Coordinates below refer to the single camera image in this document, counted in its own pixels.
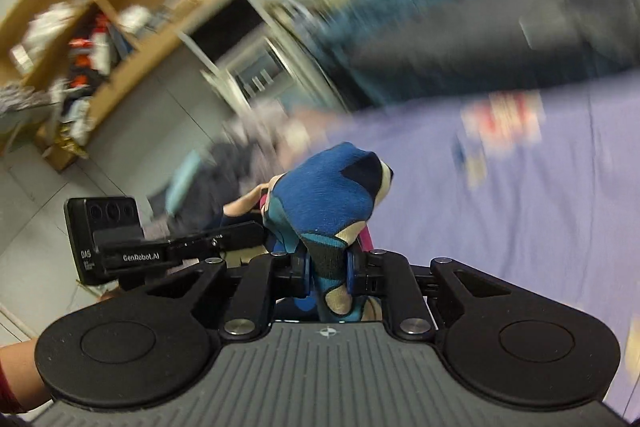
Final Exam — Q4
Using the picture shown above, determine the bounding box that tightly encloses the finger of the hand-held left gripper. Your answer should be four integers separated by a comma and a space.
167, 221, 267, 259

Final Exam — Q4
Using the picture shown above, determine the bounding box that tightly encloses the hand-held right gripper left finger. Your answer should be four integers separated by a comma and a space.
145, 252, 312, 339

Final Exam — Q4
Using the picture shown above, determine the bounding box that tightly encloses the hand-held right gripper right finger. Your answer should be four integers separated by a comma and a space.
344, 250, 512, 340

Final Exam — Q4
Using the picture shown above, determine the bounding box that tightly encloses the navy cartoon print garment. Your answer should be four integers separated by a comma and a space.
222, 143, 396, 323

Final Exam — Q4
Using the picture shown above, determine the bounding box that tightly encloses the person's left forearm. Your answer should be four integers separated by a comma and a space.
0, 338, 53, 417

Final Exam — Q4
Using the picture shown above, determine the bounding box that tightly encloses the pile of dark clothes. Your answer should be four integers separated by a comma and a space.
150, 104, 331, 230

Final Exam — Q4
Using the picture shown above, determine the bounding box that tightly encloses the light blue cloth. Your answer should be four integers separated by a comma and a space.
164, 151, 202, 215

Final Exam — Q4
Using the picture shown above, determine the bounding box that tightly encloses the purple floral blanket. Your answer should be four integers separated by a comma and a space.
320, 72, 640, 423

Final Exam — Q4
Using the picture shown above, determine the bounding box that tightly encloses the white plastic bag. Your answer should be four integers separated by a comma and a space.
10, 2, 87, 75

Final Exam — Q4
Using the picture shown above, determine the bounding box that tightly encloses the dark grey duvet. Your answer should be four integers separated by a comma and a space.
345, 0, 640, 110

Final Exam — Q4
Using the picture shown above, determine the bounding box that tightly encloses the white metal frame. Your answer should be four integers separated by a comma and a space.
179, 0, 353, 120

